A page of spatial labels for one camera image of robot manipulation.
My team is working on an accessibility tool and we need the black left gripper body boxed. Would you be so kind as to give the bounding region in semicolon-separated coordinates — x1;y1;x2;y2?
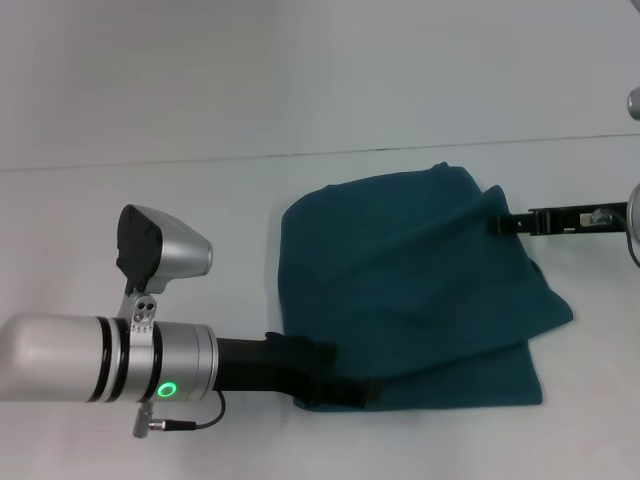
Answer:
214;330;322;409

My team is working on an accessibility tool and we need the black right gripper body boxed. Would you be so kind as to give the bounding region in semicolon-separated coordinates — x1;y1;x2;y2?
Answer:
528;200;631;239

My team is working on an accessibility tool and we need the teal t-shirt with FREE print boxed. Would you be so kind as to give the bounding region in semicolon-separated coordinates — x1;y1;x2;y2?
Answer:
277;162;575;413

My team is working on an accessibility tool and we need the right arm cable with plug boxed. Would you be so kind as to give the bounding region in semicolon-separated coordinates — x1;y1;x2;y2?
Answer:
588;208;640;272

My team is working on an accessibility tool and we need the arm cable with plug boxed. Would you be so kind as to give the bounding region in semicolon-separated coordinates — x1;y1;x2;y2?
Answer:
588;208;640;272
131;389;227;440

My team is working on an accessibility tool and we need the left arm cable with plug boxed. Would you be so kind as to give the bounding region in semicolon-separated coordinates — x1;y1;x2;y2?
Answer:
131;389;227;440

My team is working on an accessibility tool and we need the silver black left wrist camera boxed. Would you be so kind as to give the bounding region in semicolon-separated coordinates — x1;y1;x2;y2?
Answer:
113;203;215;347

